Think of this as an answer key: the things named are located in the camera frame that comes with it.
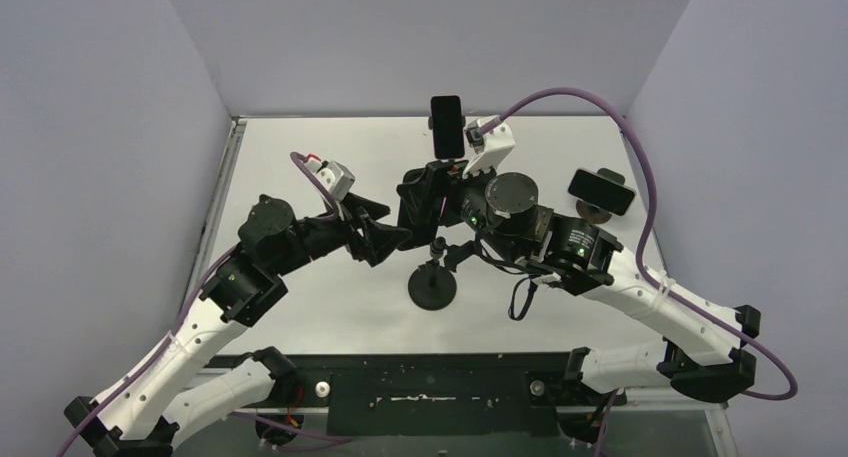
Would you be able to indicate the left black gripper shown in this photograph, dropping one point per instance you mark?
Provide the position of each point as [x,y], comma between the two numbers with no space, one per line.
[376,239]

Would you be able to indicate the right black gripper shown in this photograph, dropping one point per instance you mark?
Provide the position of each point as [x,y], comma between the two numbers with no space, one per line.
[436,193]

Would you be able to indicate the black phone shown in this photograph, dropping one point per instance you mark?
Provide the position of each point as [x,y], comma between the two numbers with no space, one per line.
[604,189]
[447,124]
[419,211]

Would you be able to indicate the black phone stand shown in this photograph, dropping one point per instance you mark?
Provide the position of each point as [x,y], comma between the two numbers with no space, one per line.
[432,286]

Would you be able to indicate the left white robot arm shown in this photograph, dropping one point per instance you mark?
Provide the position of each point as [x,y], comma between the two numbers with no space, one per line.
[152,410]

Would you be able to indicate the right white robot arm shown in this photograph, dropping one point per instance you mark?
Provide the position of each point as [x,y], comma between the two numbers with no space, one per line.
[698,348]

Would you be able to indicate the brown base phone stand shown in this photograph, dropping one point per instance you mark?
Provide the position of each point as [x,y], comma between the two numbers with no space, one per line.
[592,213]

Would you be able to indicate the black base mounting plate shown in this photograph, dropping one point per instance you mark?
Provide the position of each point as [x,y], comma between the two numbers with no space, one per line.
[440,394]

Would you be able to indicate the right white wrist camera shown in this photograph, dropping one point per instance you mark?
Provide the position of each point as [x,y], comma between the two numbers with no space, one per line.
[491,140]

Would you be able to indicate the aluminium rail left edge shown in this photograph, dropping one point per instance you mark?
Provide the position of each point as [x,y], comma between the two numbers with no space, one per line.
[212,219]

